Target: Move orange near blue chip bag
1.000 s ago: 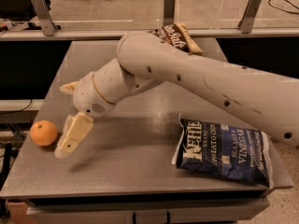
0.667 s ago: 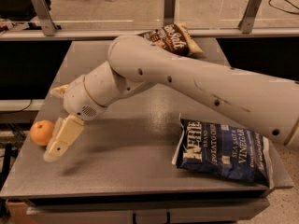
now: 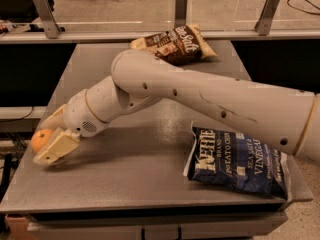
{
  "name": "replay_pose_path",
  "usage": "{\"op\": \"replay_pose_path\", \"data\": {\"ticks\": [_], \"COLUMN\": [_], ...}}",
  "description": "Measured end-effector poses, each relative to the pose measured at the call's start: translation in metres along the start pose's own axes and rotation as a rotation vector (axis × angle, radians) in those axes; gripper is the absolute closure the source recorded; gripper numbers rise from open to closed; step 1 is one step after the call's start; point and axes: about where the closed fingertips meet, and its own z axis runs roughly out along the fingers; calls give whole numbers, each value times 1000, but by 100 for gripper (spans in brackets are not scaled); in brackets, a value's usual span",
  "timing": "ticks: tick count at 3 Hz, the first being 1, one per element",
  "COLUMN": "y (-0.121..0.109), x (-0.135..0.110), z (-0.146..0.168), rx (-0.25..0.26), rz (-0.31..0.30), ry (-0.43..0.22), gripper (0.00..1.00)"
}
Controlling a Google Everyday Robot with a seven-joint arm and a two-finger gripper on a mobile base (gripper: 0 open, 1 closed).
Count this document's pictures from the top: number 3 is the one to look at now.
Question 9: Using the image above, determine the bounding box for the brown sea salt chip bag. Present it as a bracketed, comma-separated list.
[130, 24, 216, 65]

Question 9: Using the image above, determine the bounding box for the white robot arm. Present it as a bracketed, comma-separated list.
[34, 49, 320, 165]

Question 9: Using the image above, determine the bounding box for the metal bracket post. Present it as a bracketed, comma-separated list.
[33, 0, 63, 39]
[254, 0, 280, 36]
[174, 0, 188, 27]

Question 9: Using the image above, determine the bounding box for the blue Kettle chip bag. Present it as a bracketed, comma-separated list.
[183, 125, 292, 201]

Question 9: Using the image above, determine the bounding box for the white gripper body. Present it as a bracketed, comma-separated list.
[63, 89, 107, 137]

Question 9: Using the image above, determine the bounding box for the middle metal bracket post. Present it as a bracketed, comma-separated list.
[174, 0, 188, 27]

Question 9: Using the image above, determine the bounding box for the right metal bracket post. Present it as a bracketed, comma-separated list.
[254, 0, 280, 36]

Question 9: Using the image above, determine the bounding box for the orange fruit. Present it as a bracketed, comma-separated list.
[30, 129, 54, 153]

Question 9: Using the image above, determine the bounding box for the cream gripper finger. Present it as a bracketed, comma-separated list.
[40, 104, 66, 129]
[33, 128, 80, 165]

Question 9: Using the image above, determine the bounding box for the clear acrylic barrier panel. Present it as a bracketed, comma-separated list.
[33, 0, 320, 33]

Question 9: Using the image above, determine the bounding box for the grey table cabinet base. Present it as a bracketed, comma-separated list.
[5, 211, 288, 240]

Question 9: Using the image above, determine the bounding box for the left metal bracket post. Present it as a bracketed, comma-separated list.
[33, 0, 63, 39]

